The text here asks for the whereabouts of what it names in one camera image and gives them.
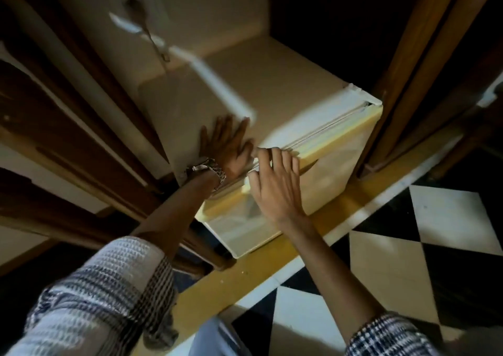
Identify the person's left hand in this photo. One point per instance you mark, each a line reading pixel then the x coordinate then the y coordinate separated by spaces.
pixel 227 151

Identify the person's right hand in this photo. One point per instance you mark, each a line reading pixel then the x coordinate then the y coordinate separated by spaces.
pixel 277 190

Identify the person's right middle finger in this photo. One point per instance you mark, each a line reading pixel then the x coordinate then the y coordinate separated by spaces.
pixel 276 160

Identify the person's left middle finger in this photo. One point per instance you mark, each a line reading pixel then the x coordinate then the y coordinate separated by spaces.
pixel 230 128

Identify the person's left thumb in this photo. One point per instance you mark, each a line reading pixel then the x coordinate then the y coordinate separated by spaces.
pixel 248 153

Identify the person's right little finger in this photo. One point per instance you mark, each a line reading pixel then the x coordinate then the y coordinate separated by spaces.
pixel 296 167

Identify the person's left little finger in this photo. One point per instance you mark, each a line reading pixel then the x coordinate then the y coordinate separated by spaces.
pixel 204 137

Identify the person's right thumb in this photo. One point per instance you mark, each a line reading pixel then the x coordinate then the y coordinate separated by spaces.
pixel 254 178

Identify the white mini fridge door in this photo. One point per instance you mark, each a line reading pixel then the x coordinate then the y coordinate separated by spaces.
pixel 338 159

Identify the small white mini fridge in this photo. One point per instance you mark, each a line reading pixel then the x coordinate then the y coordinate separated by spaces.
pixel 275 88

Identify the person's right forearm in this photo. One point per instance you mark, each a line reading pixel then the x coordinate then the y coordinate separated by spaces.
pixel 334 281

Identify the person's left forearm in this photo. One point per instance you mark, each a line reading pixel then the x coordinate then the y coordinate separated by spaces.
pixel 177 214

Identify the silver metal wristwatch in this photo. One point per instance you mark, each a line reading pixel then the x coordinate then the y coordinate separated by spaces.
pixel 208 169

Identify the yellow wooden cabinet base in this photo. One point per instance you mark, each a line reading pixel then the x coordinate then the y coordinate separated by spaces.
pixel 251 273

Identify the brown wooden cabinet door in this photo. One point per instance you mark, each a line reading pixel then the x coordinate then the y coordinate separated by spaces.
pixel 78 131
pixel 416 64

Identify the dark power plug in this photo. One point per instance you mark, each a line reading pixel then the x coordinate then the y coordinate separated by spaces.
pixel 135 6

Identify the light blue trousers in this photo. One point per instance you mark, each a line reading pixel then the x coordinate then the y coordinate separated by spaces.
pixel 214 338

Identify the checkered shirt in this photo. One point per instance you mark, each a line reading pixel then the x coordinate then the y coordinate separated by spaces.
pixel 98 293

